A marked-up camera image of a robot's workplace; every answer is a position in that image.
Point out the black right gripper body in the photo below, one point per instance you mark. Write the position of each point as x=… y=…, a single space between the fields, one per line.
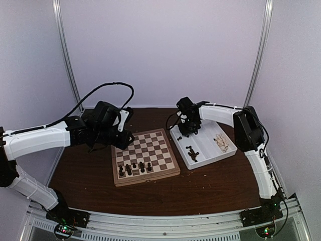
x=191 y=126

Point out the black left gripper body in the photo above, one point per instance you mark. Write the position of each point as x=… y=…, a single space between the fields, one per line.
x=104 y=136

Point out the dark chess bishop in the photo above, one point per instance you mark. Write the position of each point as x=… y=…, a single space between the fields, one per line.
x=121 y=173

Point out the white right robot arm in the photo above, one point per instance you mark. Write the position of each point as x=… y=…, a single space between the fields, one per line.
x=249 y=135

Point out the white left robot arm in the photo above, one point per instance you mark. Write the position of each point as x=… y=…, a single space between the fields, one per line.
x=22 y=150

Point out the dark chess knight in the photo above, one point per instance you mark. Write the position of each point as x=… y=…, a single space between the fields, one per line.
x=193 y=155

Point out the pile of white chess pieces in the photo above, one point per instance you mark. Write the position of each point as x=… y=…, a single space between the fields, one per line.
x=221 y=142

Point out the wooden chess board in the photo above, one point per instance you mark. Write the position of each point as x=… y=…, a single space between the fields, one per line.
x=150 y=146

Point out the white plastic divided tray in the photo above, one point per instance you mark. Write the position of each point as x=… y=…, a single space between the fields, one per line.
x=202 y=142

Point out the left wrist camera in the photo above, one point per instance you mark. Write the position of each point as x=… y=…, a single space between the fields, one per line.
x=123 y=117

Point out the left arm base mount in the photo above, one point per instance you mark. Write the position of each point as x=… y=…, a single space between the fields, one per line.
x=63 y=215

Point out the aluminium front rail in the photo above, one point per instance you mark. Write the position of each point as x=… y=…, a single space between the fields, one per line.
x=219 y=226

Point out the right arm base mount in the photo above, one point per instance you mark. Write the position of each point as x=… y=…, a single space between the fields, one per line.
x=267 y=212

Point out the left aluminium frame post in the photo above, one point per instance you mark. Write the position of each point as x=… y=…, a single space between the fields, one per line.
x=66 y=57

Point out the aluminium frame post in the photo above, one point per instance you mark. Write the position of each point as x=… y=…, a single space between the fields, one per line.
x=266 y=23
x=66 y=57

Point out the right aluminium frame post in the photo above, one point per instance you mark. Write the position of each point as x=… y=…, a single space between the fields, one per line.
x=266 y=23

